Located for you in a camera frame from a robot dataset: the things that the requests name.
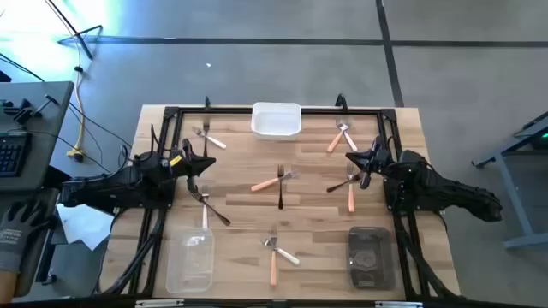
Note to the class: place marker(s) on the person's gloved hand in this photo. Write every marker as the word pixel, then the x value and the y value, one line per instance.
pixel 19 233

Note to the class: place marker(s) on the black keyboard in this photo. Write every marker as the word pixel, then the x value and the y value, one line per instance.
pixel 13 154

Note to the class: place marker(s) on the black desk clamp mount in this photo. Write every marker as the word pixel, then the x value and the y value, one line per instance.
pixel 21 113

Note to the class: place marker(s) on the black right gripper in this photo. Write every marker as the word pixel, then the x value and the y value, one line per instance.
pixel 381 161

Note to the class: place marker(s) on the white plastic bin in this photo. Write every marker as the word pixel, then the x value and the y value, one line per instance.
pixel 276 128

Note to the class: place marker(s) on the white paper sheet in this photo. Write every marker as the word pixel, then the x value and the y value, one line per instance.
pixel 85 226

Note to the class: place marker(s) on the black fork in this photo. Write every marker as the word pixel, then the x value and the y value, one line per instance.
pixel 223 219
pixel 281 203
pixel 206 125
pixel 330 189

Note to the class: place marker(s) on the dark grey translucent bin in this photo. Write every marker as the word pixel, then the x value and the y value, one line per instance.
pixel 370 256

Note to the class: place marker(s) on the grey desk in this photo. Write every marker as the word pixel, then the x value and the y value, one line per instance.
pixel 47 141

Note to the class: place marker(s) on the silver metal bracket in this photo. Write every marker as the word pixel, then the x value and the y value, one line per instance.
pixel 158 303
pixel 398 304

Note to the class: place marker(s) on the dark table clamp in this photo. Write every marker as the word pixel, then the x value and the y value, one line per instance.
pixel 207 103
pixel 341 102

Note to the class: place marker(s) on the black metal table frame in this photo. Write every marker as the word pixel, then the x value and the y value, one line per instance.
pixel 222 110

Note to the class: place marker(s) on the blue grey metal table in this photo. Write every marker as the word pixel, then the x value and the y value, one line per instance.
pixel 531 240

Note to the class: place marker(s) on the dark grey desk surface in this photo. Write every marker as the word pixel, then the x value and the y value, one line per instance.
pixel 32 278

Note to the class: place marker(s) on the clear plastic bin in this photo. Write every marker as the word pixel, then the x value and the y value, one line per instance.
pixel 190 265

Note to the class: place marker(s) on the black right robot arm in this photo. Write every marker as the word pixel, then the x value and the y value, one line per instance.
pixel 428 184

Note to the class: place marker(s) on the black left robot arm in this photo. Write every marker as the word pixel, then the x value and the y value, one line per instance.
pixel 128 184

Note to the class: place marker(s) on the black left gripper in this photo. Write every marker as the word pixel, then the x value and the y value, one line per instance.
pixel 182 169

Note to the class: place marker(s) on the person's forearm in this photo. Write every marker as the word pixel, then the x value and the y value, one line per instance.
pixel 6 286

